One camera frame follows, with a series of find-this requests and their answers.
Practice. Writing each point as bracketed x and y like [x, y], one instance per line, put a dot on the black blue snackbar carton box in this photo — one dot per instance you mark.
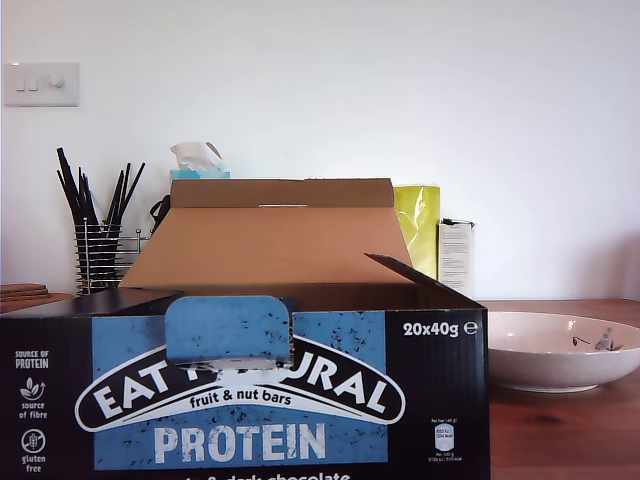
[240, 400]

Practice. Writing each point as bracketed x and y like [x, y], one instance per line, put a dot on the white carton with black top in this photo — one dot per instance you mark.
[456, 255]

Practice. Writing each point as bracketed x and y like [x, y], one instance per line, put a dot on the yellow-green plastic package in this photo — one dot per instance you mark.
[422, 225]

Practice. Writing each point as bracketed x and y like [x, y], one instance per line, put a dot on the white paper tissue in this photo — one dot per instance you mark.
[192, 155]

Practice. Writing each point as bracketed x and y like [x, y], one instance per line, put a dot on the thin black stick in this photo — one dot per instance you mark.
[85, 187]
[67, 196]
[114, 195]
[134, 187]
[123, 186]
[75, 186]

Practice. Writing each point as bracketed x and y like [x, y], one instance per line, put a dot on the white floral ceramic bowl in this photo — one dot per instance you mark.
[545, 360]

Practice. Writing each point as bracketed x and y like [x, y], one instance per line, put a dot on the white wall switch plate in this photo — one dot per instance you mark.
[42, 92]

